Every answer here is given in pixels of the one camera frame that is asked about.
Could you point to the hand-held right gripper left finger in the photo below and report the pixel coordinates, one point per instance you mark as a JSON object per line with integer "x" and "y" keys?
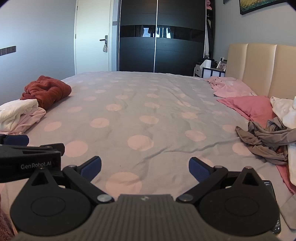
{"x": 91, "y": 168}

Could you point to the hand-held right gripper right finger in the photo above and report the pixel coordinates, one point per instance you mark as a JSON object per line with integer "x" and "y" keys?
{"x": 198, "y": 170}

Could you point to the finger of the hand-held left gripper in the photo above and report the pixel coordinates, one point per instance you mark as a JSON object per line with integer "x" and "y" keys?
{"x": 52, "y": 148}
{"x": 17, "y": 140}

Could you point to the pale pink folded cloth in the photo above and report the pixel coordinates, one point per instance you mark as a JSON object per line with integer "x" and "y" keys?
{"x": 34, "y": 117}

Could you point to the white folded cloth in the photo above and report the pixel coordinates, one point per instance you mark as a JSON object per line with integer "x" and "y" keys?
{"x": 16, "y": 111}

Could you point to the rust red towel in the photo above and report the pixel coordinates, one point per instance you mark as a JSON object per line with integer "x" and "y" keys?
{"x": 48, "y": 89}

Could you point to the mauve fuzzy cloth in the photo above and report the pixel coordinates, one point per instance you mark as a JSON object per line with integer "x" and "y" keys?
{"x": 3, "y": 224}

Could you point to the grey-brown crumpled garment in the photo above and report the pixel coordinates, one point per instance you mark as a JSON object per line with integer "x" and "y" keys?
{"x": 266, "y": 141}

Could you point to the grey pink-dotted bed cover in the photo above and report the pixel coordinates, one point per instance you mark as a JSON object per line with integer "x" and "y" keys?
{"x": 148, "y": 111}

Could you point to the dark pink pillow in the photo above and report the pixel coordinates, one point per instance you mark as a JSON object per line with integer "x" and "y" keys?
{"x": 252, "y": 106}

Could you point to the light pink printed pillow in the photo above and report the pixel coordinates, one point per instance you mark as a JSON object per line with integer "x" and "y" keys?
{"x": 229, "y": 89}

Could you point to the dark pink cloth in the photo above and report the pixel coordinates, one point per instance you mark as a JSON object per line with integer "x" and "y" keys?
{"x": 285, "y": 176}

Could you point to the black smartphone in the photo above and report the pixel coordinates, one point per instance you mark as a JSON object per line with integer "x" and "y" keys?
{"x": 278, "y": 226}

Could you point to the white dark-framed nightstand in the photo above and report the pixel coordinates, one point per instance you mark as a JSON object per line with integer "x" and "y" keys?
{"x": 211, "y": 73}

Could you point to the white crumpled garment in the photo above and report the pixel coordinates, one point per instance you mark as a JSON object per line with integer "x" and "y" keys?
{"x": 285, "y": 111}

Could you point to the white room door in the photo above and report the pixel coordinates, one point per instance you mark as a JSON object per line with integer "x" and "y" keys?
{"x": 90, "y": 46}

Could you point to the small hanging door charm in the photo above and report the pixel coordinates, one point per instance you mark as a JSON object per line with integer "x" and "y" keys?
{"x": 105, "y": 48}

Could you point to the beige padded headboard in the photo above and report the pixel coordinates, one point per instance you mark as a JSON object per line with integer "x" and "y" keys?
{"x": 259, "y": 67}

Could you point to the black sliding-door wardrobe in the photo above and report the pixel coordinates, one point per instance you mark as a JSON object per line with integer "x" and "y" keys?
{"x": 138, "y": 55}

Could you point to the white hanging garment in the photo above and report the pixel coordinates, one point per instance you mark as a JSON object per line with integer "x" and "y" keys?
{"x": 207, "y": 44}

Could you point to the open closet shelving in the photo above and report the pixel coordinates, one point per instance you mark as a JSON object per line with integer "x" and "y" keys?
{"x": 211, "y": 34}

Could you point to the dark wall switch panel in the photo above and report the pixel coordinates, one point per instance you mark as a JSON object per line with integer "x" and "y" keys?
{"x": 9, "y": 50}

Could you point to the small photo frame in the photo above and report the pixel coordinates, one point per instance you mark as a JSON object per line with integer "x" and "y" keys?
{"x": 222, "y": 65}

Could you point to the framed wall painting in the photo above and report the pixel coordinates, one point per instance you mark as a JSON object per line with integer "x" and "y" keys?
{"x": 256, "y": 4}

